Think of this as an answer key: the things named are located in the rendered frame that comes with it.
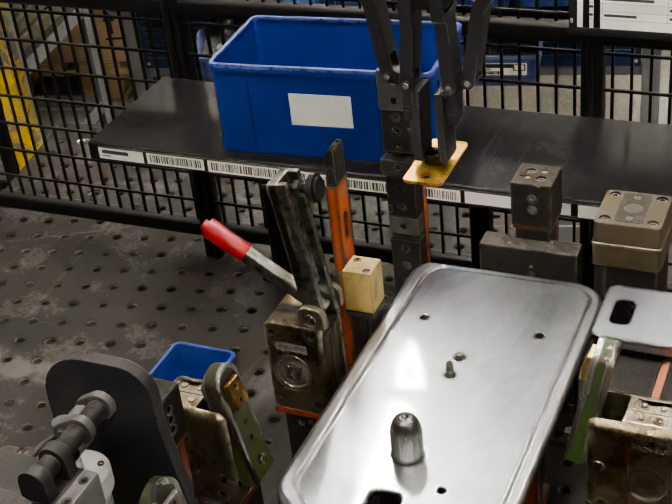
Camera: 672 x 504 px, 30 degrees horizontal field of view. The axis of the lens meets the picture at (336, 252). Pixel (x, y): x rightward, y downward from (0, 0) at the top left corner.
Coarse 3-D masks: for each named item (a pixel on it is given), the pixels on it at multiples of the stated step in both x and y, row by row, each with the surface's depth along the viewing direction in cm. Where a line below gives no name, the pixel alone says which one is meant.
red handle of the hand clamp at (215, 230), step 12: (204, 228) 131; (216, 228) 131; (216, 240) 131; (228, 240) 131; (240, 240) 131; (228, 252) 131; (240, 252) 131; (252, 252) 131; (252, 264) 131; (264, 264) 131; (276, 264) 132; (264, 276) 131; (276, 276) 131; (288, 276) 131; (288, 288) 131; (324, 300) 131
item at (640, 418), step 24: (624, 408) 118; (648, 408) 116; (600, 432) 115; (624, 432) 114; (648, 432) 113; (600, 456) 117; (624, 456) 115; (648, 456) 114; (600, 480) 118; (624, 480) 117; (648, 480) 116
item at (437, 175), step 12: (432, 144) 119; (456, 144) 119; (432, 156) 116; (456, 156) 117; (420, 168) 116; (432, 168) 115; (444, 168) 115; (408, 180) 114; (420, 180) 114; (432, 180) 114; (444, 180) 114
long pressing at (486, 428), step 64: (384, 320) 138; (448, 320) 138; (512, 320) 136; (576, 320) 135; (384, 384) 129; (448, 384) 128; (512, 384) 127; (320, 448) 122; (384, 448) 121; (448, 448) 120; (512, 448) 119
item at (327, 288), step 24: (288, 168) 125; (264, 192) 126; (288, 192) 123; (312, 192) 123; (288, 216) 124; (312, 216) 128; (288, 240) 126; (312, 240) 129; (312, 264) 130; (312, 288) 128; (336, 312) 133
